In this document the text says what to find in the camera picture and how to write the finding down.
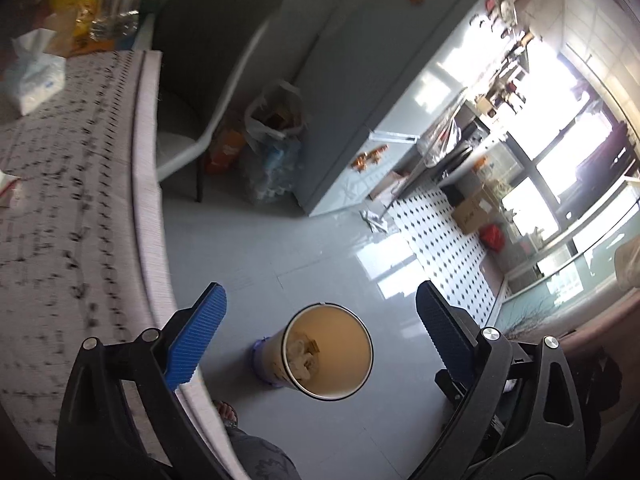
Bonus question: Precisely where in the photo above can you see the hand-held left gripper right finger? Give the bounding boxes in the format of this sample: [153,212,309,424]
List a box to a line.
[407,280,587,480]

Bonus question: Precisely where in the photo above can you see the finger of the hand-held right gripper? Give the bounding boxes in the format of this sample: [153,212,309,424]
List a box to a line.
[434,369,468,407]

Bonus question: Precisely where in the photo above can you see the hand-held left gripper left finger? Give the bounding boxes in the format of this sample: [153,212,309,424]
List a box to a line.
[55,282,251,480]

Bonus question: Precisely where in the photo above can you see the round trash can yellow inside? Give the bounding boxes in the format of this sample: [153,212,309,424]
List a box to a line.
[250,302,374,402]

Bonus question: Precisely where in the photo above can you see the white tissue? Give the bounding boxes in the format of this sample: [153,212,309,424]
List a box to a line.
[285,340,321,381]

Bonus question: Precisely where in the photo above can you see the black slipper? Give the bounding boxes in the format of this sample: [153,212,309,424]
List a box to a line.
[212,399,241,428]

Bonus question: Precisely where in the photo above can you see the dry branches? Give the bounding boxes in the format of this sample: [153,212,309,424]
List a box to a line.
[502,302,563,338]

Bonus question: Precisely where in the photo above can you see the red bag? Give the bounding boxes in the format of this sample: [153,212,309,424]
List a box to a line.
[479,222,506,251]

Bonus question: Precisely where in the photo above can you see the brown cardboard box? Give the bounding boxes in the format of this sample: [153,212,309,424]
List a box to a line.
[451,192,501,235]

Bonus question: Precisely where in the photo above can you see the white flat mop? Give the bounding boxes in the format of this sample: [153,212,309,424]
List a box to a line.
[359,87,473,233]

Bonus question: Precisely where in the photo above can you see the glass sliding door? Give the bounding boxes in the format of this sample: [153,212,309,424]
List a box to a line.
[495,175,640,311]

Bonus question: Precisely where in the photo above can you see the person's leg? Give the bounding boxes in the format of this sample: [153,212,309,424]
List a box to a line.
[227,427,303,480]

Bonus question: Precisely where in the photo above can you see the pink paper bag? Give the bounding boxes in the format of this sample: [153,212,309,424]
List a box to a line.
[369,170,408,201]

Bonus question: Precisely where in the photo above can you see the patterned tablecloth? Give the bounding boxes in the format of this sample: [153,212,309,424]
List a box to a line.
[0,50,251,480]

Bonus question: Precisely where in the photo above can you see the dark washing machine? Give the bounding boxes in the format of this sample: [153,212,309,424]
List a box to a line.
[420,105,493,186]

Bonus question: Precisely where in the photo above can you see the pack of water bottles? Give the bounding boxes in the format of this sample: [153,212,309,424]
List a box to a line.
[240,137,306,206]

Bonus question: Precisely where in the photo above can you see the orange cardboard box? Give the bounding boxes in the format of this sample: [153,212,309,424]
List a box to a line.
[206,122,248,173]

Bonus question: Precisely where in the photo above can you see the white plastic bag with cardboard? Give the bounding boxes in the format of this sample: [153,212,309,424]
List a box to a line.
[244,80,307,153]

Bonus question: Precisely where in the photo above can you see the red white wrapper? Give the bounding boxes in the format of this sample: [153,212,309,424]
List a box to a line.
[0,170,21,208]

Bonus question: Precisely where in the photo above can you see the pale grey refrigerator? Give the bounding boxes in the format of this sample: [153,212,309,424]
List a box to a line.
[295,0,513,218]

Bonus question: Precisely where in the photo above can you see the white tissue pack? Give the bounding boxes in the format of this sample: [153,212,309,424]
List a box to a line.
[0,27,67,116]

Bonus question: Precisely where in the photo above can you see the grey padded chair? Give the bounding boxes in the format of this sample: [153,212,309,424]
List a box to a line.
[150,0,285,203]

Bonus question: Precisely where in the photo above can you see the cluster of fridge magnets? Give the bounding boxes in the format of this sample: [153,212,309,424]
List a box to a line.
[467,0,523,43]

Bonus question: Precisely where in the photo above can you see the yellow package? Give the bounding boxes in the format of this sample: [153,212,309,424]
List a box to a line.
[47,0,112,56]

